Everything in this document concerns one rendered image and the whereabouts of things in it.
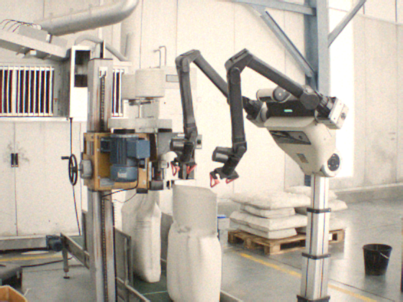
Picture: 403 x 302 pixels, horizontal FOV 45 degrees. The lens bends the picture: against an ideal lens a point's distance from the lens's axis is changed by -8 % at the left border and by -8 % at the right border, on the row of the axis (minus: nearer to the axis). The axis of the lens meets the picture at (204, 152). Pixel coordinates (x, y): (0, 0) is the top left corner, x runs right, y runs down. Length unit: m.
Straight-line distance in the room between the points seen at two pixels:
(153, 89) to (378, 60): 7.92
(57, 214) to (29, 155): 0.71
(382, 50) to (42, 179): 7.20
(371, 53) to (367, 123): 1.37
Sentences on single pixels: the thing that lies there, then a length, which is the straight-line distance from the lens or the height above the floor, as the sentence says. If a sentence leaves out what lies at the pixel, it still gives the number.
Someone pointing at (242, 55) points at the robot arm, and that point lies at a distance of 2.16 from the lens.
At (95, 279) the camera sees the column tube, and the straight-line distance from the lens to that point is 3.01.
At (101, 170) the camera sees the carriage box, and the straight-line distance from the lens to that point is 2.84.
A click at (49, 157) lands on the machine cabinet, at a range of 5.55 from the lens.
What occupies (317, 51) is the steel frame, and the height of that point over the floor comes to 2.65.
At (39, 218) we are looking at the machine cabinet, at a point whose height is 0.38.
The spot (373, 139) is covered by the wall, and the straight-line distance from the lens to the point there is 10.07.
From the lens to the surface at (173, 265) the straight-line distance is 2.86.
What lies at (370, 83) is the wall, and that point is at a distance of 10.06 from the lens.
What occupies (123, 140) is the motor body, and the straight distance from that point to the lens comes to 2.67.
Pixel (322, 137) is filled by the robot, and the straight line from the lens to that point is 2.54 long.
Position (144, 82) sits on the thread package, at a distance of 2.74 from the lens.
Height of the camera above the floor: 1.38
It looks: 3 degrees down
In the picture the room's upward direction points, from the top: 1 degrees clockwise
